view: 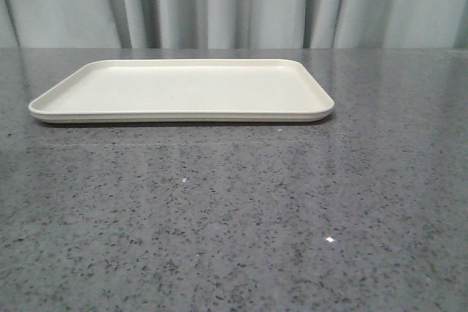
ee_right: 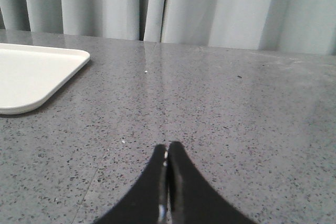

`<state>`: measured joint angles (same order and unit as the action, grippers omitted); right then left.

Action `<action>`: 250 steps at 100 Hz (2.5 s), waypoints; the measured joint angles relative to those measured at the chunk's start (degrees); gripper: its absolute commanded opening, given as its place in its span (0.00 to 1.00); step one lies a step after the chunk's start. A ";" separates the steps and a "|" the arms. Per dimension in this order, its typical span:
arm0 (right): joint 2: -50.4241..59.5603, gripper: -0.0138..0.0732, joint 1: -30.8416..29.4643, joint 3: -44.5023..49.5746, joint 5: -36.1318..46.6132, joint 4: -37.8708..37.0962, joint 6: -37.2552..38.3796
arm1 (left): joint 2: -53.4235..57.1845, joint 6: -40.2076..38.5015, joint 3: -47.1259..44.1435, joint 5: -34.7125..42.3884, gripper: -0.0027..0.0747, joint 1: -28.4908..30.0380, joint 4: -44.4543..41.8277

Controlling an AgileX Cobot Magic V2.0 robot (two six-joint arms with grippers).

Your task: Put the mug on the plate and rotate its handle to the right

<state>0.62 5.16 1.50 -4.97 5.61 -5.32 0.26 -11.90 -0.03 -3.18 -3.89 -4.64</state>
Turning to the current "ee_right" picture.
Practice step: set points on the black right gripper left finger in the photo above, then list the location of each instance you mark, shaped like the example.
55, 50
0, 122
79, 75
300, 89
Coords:
146, 201

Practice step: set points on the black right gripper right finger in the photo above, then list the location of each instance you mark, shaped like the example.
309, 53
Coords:
192, 198

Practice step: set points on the grey pleated curtain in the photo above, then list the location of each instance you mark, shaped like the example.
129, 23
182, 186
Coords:
304, 26

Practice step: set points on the cream rectangular plastic tray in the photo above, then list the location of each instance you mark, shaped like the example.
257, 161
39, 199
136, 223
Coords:
30, 75

